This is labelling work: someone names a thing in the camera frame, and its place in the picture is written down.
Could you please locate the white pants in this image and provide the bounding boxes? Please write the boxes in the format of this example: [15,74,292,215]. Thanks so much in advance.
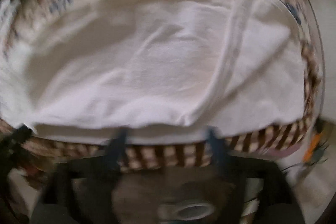
[1,0,305,144]

